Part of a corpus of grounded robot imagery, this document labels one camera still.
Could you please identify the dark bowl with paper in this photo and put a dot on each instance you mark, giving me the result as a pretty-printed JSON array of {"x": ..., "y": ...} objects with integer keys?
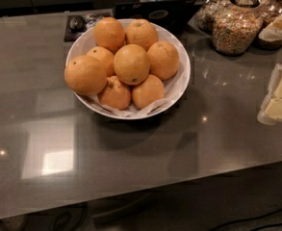
[{"x": 271, "y": 36}]

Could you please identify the white paper bowl liner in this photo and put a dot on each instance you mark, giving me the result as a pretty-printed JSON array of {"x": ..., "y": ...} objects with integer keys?
[{"x": 174, "y": 88}]

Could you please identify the white bowl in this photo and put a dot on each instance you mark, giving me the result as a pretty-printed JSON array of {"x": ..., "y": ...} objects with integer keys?
[{"x": 86, "y": 41}]

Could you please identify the glass jar behind cereal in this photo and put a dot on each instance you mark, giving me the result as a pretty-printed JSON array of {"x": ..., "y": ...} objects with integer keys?
[{"x": 207, "y": 13}]

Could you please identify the orange at front right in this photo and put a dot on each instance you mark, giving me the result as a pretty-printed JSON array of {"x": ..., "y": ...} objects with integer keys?
[{"x": 148, "y": 91}]

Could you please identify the orange at back middle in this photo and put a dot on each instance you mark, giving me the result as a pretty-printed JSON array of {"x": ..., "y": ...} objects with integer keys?
[{"x": 142, "y": 33}]

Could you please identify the orange in centre top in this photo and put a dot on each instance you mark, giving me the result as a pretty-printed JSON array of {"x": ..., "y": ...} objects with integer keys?
[{"x": 131, "y": 64}]

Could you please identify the orange at front middle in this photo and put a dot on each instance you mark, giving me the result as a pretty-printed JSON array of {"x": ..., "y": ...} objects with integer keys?
[{"x": 116, "y": 94}]

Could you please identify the orange at back left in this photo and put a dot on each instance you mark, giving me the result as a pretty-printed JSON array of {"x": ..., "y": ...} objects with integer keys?
[{"x": 109, "y": 33}]

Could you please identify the orange at middle left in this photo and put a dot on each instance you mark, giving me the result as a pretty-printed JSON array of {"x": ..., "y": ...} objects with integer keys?
[{"x": 105, "y": 56}]

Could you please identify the large orange front left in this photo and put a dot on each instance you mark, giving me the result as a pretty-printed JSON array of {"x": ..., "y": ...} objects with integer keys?
[{"x": 85, "y": 75}]

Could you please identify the black computer mouse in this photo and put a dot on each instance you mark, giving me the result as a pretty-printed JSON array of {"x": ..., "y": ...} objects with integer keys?
[{"x": 76, "y": 23}]

